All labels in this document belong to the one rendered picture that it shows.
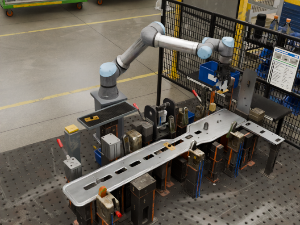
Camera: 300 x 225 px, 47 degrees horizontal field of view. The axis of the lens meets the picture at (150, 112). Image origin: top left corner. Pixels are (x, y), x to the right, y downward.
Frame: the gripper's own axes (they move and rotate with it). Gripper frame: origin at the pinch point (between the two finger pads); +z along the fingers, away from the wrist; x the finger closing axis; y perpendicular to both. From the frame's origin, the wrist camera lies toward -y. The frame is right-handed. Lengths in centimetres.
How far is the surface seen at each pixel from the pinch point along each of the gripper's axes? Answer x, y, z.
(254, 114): 13.1, -23.9, 22.5
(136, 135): -14, 62, 18
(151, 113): -20, 45, 12
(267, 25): -102, -213, 24
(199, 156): 21, 43, 23
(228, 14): -124, -161, 6
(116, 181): 5, 91, 26
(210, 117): -7.8, -0.7, 27.0
